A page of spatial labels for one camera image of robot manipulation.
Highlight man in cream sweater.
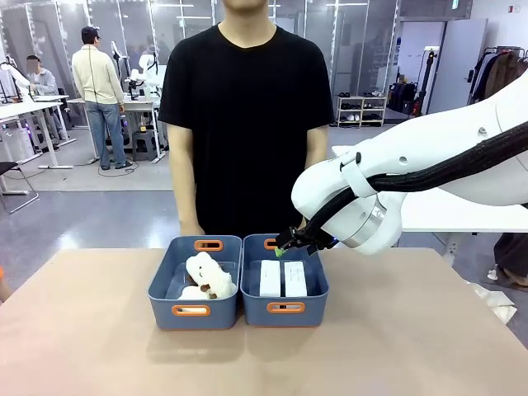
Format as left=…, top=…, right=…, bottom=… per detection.
left=71, top=26, right=134, bottom=171

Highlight person's left forearm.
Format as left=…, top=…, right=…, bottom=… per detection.
left=305, top=125, right=331, bottom=171

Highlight person in black t-shirt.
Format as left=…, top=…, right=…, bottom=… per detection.
left=158, top=0, right=334, bottom=237

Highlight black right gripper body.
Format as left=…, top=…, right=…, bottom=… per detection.
left=288, top=225, right=341, bottom=255

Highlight grey-legged work table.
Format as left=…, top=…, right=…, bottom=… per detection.
left=67, top=97, right=168, bottom=164

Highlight black sleeved cable bundle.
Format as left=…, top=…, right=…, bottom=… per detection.
left=303, top=121, right=528, bottom=248

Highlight person's right forearm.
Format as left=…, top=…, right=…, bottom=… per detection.
left=167, top=123, right=200, bottom=227

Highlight clothes rack with coats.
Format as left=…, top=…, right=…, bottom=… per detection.
left=469, top=45, right=528, bottom=104

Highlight crumpled white paper sheet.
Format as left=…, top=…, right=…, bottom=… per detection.
left=461, top=279, right=519, bottom=326

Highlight grey step stool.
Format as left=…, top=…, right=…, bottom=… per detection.
left=131, top=130, right=158, bottom=163

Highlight long white table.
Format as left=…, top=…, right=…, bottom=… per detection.
left=331, top=144, right=528, bottom=265

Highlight white shoe rack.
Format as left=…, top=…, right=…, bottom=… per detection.
left=336, top=94, right=389, bottom=128

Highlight black folding chair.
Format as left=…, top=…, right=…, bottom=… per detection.
left=0, top=161, right=40, bottom=215

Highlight bystander's dark trouser leg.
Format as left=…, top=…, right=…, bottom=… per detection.
left=493, top=232, right=528, bottom=289

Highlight person's right hand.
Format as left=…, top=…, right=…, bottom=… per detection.
left=180, top=220, right=206, bottom=237

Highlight white desk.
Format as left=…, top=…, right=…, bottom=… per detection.
left=0, top=94, right=75, bottom=171

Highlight black luggage bags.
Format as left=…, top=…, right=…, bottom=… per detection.
left=389, top=81, right=421, bottom=116

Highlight white cloud plush toy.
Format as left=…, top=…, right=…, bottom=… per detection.
left=185, top=251, right=237, bottom=299
left=177, top=285, right=214, bottom=301

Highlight black pole stand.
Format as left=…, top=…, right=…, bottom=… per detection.
left=421, top=45, right=439, bottom=117

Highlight blue basket orange handles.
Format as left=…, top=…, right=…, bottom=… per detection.
left=147, top=234, right=243, bottom=331
left=239, top=233, right=330, bottom=328

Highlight seated person grey hoodie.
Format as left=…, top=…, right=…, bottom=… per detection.
left=25, top=54, right=69, bottom=141

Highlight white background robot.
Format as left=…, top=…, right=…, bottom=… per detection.
left=130, top=49, right=162, bottom=100

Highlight white cable strap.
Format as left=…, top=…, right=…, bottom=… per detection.
left=340, top=151, right=379, bottom=199

